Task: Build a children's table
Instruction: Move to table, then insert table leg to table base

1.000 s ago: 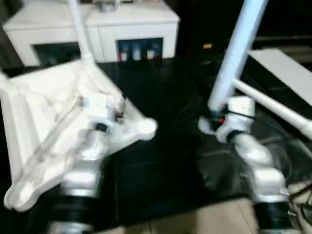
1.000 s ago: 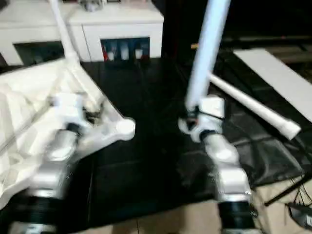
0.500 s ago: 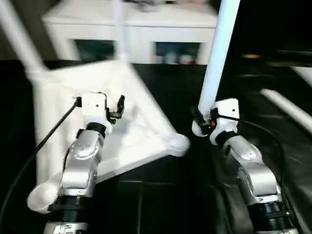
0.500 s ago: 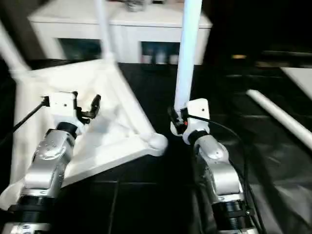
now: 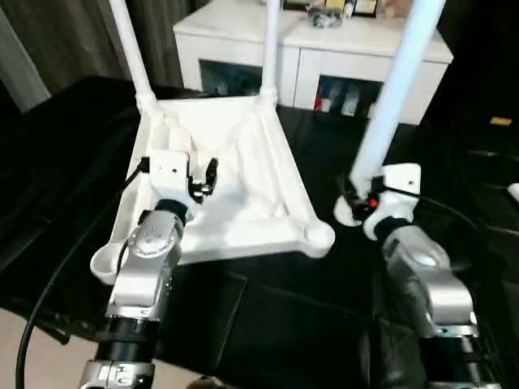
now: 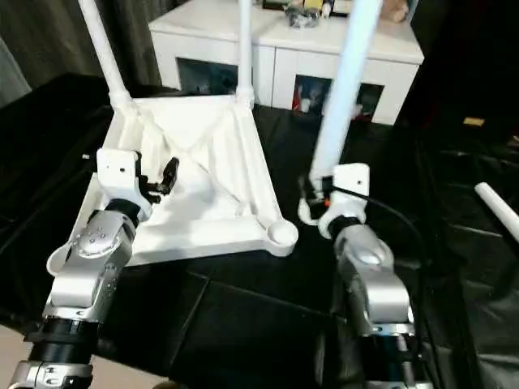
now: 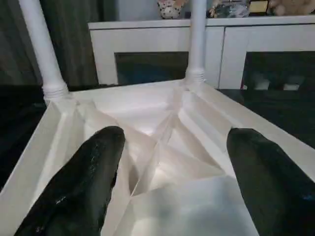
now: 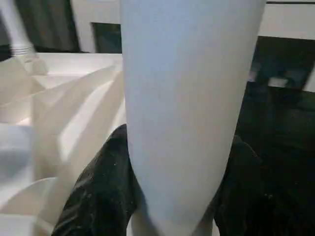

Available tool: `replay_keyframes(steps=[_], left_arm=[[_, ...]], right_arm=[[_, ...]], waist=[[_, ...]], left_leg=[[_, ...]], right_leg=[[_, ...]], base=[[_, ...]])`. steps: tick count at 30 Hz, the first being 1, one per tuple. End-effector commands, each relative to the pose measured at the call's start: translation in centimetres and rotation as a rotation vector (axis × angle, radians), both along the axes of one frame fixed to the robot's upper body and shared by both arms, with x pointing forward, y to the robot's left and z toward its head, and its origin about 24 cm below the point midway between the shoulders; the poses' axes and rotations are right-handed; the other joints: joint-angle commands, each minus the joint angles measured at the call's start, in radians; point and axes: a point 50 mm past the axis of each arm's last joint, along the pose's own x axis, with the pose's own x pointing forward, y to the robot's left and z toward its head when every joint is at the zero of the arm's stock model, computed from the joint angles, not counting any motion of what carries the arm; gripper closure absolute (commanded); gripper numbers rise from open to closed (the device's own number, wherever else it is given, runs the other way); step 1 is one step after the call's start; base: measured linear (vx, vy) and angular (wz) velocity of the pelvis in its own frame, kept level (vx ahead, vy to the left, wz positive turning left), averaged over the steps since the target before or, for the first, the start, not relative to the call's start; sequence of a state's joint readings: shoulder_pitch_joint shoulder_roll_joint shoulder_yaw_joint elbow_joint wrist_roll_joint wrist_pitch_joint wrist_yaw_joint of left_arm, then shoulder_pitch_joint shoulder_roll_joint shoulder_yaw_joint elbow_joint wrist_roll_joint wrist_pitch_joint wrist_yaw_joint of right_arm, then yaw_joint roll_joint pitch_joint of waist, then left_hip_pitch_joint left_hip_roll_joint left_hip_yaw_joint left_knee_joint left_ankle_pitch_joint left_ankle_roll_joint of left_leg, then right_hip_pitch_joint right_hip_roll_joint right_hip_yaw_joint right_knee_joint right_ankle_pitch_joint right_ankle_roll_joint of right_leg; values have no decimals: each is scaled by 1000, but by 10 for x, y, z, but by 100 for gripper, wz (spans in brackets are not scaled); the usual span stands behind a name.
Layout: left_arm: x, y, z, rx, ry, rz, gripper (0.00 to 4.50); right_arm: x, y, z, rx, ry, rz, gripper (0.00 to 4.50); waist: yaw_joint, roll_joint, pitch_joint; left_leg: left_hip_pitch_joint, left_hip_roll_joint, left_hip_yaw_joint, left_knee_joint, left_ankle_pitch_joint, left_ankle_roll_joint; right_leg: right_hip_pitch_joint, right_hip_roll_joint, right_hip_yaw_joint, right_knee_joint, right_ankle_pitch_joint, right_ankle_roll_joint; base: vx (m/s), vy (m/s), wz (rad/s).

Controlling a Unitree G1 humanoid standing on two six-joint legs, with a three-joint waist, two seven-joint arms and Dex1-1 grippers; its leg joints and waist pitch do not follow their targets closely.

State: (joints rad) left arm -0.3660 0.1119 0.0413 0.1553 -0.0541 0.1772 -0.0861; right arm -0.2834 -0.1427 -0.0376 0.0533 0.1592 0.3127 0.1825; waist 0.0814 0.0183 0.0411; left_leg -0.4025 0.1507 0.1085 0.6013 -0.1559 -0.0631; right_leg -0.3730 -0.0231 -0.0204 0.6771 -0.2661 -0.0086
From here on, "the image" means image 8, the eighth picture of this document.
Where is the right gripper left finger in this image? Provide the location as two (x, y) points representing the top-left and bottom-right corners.
(51, 123), (139, 236)

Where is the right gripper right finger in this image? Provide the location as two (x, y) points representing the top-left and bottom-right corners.
(212, 135), (286, 236)

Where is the white plastic table top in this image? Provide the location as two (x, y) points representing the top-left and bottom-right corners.
(0, 51), (138, 236)

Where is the white plastic table leg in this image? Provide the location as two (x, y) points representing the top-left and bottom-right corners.
(120, 0), (266, 236)
(0, 0), (35, 57)

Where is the black mat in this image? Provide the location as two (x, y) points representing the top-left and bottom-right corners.
(0, 44), (315, 236)

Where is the grey curtain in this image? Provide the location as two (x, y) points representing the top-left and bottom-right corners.
(14, 0), (79, 53)

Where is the white cabinet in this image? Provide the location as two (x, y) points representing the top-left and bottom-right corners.
(71, 0), (315, 93)

